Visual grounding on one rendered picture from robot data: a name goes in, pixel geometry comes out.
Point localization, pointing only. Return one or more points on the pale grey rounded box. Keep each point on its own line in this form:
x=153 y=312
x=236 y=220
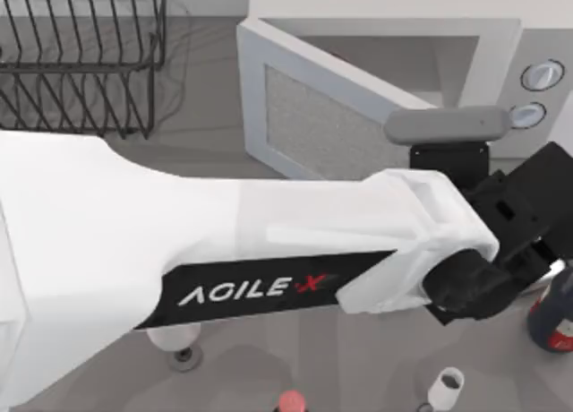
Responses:
x=447 y=123

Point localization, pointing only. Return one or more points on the large microwave knob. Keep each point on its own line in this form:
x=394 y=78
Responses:
x=542 y=74

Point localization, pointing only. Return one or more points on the pale microwave door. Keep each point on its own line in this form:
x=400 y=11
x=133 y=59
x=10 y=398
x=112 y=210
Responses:
x=313 y=112

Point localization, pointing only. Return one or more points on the small microwave knob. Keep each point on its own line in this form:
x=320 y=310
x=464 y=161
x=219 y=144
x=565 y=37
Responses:
x=528 y=114

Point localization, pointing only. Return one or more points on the white goblet with grey base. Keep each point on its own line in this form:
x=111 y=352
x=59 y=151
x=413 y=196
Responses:
x=177 y=340

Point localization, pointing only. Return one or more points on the dark bottle with red label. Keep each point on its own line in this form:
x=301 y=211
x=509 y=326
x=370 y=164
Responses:
x=553 y=313

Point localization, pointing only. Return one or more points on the pale microwave oven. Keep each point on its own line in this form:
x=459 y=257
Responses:
x=497 y=40

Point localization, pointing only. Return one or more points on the white cup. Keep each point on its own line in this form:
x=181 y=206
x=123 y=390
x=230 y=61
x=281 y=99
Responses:
x=447 y=385

